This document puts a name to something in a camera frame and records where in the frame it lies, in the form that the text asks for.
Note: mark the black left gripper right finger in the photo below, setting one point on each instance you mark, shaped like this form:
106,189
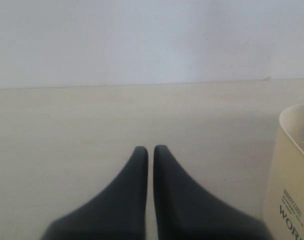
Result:
186,211

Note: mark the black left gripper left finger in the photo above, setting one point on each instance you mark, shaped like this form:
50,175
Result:
118,212

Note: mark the cream plastic bin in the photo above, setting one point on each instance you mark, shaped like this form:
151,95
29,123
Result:
283,209

